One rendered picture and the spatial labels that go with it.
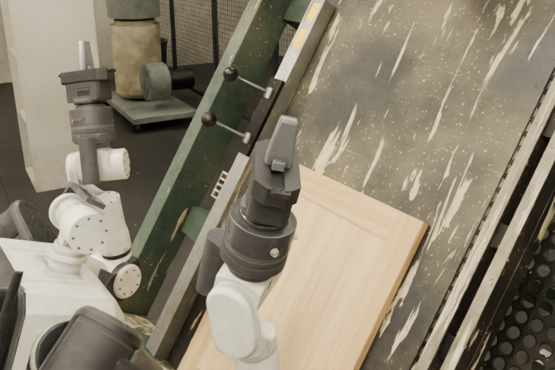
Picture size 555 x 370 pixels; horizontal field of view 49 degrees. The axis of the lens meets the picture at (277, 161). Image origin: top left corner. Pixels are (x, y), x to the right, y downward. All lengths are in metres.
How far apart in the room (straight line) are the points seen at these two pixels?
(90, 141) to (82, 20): 3.62
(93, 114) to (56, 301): 0.47
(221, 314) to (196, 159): 0.90
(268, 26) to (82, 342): 1.10
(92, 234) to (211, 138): 0.75
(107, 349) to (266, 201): 0.30
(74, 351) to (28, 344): 0.12
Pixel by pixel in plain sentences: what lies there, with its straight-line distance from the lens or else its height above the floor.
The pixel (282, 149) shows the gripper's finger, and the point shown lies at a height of 1.60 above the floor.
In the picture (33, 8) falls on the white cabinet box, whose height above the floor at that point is 1.39.
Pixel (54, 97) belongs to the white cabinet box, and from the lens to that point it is 4.91.
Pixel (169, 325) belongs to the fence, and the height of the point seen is 0.97.
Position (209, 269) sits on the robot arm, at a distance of 0.83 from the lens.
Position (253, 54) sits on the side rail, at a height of 1.55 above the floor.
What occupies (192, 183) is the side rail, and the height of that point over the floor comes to 1.21.
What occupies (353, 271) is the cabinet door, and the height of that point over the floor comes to 1.25.
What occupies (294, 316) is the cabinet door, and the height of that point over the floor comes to 1.13.
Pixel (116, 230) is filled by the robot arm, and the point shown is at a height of 1.25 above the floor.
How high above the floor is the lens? 1.83
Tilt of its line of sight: 20 degrees down
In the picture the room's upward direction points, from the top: straight up
